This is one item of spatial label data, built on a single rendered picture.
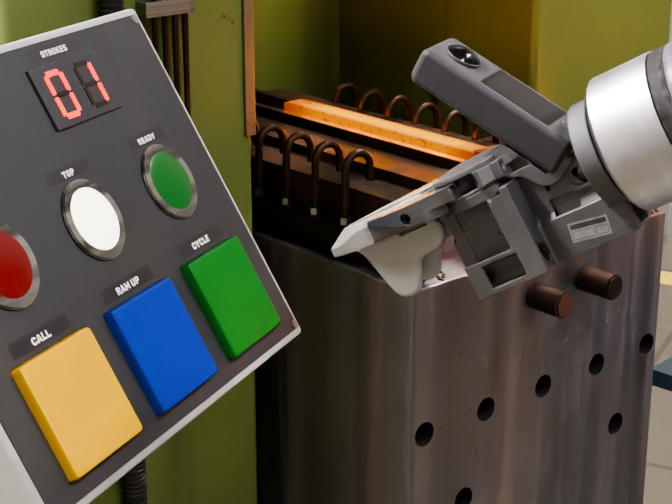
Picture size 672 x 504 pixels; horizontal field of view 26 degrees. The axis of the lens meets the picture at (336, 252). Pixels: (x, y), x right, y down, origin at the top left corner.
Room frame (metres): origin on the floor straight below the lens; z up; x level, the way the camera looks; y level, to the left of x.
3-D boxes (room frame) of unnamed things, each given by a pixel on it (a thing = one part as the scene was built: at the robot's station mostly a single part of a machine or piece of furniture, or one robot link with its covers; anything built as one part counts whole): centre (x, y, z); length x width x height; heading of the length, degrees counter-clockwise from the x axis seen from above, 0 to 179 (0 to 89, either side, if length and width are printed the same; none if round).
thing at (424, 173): (1.54, 0.01, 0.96); 0.42 x 0.20 x 0.09; 41
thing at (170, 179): (1.01, 0.12, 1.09); 0.05 x 0.03 x 0.04; 131
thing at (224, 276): (0.99, 0.08, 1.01); 0.07 x 0.05 x 0.07; 156
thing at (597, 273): (1.40, -0.27, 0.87); 0.04 x 0.03 x 0.03; 41
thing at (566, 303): (1.35, -0.21, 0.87); 0.04 x 0.03 x 0.03; 41
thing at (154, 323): (0.90, 0.12, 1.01); 0.07 x 0.05 x 0.07; 156
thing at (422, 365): (1.59, -0.03, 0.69); 0.56 x 0.38 x 0.45; 41
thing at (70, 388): (0.81, 0.16, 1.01); 0.07 x 0.05 x 0.07; 156
